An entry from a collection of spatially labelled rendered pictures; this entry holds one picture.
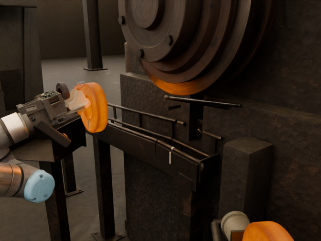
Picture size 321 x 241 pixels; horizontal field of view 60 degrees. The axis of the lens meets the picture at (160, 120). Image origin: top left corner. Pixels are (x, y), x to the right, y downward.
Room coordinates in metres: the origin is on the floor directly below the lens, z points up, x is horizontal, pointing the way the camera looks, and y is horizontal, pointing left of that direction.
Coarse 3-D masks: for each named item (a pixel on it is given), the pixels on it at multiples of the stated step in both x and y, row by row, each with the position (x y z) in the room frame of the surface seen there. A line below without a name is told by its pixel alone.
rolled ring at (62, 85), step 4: (60, 84) 1.63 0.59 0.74; (64, 84) 1.64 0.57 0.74; (56, 88) 1.70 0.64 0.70; (60, 88) 1.63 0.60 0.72; (64, 88) 1.61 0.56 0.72; (60, 92) 1.71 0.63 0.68; (64, 92) 1.59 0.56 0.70; (68, 92) 1.60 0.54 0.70; (64, 96) 1.58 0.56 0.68; (68, 96) 1.59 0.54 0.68
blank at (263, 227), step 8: (256, 224) 0.36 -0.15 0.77; (264, 224) 0.35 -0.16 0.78; (272, 224) 0.35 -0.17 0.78; (248, 232) 0.37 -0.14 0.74; (256, 232) 0.35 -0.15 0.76; (264, 232) 0.33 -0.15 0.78; (272, 232) 0.32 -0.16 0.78; (280, 232) 0.32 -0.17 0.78; (248, 240) 0.37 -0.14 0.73; (256, 240) 0.35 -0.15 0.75; (264, 240) 0.33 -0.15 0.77; (272, 240) 0.31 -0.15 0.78; (280, 240) 0.31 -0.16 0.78; (288, 240) 0.31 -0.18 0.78
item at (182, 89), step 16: (240, 0) 0.61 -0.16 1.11; (256, 0) 0.61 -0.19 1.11; (240, 16) 0.60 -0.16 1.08; (256, 16) 0.62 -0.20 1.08; (240, 32) 0.60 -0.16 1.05; (256, 32) 0.64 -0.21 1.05; (224, 48) 0.63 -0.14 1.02; (240, 48) 0.61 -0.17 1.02; (224, 64) 0.63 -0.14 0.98; (240, 64) 0.67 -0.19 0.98; (160, 80) 0.82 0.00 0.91; (192, 80) 0.71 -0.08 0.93; (208, 80) 0.67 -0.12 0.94
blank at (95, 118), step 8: (80, 88) 0.87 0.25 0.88; (88, 88) 0.82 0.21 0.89; (96, 88) 0.81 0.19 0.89; (88, 96) 0.82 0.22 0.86; (96, 96) 0.78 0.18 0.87; (104, 96) 0.80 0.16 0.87; (96, 104) 0.77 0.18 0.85; (104, 104) 0.78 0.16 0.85; (88, 112) 0.85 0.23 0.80; (96, 112) 0.77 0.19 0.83; (104, 112) 0.78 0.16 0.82; (88, 120) 0.82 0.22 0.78; (96, 120) 0.78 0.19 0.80; (104, 120) 0.78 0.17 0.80; (88, 128) 0.83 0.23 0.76; (96, 128) 0.78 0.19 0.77; (104, 128) 0.80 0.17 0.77
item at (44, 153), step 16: (64, 128) 0.96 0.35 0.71; (80, 128) 1.05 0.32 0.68; (16, 144) 1.05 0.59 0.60; (32, 144) 1.09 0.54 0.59; (48, 144) 1.07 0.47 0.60; (80, 144) 1.04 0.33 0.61; (32, 160) 0.92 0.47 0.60; (48, 160) 0.90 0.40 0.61; (64, 192) 1.03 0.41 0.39; (48, 208) 0.99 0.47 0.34; (64, 208) 1.02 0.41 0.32; (48, 224) 1.00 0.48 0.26; (64, 224) 1.01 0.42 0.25; (64, 240) 1.00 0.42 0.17
